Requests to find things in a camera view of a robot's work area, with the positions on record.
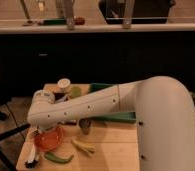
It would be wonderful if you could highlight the green pepper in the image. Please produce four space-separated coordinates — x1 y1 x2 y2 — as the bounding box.
44 152 73 164

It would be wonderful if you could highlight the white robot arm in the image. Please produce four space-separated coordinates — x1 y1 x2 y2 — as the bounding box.
27 76 195 171

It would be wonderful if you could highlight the red bowl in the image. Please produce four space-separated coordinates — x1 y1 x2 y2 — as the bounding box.
34 126 64 152

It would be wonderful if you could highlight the yellow banana toy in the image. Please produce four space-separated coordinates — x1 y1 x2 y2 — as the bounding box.
71 140 95 153

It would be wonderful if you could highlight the small metal cup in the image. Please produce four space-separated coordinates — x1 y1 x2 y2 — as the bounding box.
79 119 92 135

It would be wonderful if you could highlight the white round container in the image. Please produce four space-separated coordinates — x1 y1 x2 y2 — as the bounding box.
57 78 71 93

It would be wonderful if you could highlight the green plastic tray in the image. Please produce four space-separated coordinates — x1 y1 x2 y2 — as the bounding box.
89 83 136 123

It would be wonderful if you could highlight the long white shelf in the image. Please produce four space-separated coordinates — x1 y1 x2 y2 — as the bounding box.
0 23 195 34

